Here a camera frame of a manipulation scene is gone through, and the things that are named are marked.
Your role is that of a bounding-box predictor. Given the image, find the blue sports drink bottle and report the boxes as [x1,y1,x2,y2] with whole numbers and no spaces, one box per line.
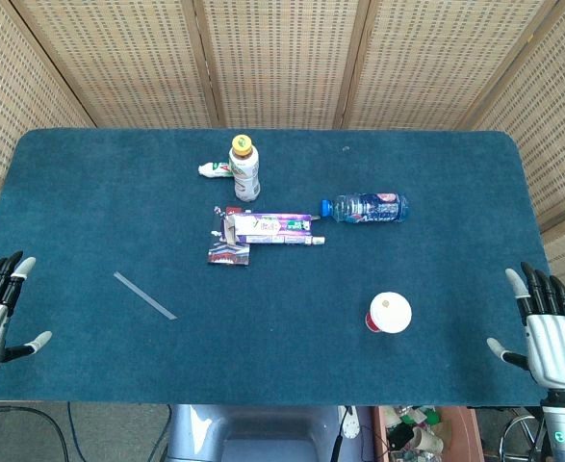
[320,192,411,224]

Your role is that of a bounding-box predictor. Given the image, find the white device with black cable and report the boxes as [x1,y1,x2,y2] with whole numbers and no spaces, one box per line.
[329,406,361,462]

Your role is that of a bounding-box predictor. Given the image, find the red blue printed packet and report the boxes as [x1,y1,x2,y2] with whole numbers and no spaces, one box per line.
[207,242,252,267]

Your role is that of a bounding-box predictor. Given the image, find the small white toothpaste tube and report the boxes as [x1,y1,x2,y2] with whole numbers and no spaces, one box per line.
[197,161,235,179]

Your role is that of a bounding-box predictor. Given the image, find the purple toothpaste tube white cap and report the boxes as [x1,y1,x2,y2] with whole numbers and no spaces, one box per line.
[236,234,326,247]

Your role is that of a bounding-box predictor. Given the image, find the silver robot torso base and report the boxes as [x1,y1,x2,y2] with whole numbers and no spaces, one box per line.
[166,404,346,462]

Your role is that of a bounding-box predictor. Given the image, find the woven bamboo folding screen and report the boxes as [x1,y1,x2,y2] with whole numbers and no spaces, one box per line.
[0,0,565,290]

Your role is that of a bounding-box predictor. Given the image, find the blue carpet table cover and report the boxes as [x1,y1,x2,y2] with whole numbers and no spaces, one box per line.
[0,127,565,406]

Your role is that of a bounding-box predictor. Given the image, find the yellow-capped white drink bottle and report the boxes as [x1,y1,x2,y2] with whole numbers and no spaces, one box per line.
[228,134,261,202]

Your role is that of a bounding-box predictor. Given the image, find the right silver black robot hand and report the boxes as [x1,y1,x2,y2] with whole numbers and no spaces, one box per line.
[486,261,565,390]

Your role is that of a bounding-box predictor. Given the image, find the pink bin of trash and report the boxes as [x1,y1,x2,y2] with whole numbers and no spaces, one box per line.
[372,406,485,462]

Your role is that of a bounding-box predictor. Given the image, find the transparent plastic straw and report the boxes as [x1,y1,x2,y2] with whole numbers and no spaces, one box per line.
[113,271,178,321]

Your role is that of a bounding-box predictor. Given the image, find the blue floor cable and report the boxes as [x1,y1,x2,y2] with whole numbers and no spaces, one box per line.
[66,402,90,462]

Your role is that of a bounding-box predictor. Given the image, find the chrome stool frame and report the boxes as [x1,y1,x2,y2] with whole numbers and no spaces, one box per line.
[500,413,549,462]

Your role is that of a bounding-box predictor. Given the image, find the purple toothpaste box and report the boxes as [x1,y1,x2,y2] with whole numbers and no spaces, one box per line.
[219,213,313,243]

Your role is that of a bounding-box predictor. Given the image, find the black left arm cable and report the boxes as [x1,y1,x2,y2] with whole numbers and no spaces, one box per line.
[0,405,71,462]

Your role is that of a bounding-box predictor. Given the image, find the red paper cup white lid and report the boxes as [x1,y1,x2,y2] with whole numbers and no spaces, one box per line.
[364,291,413,335]

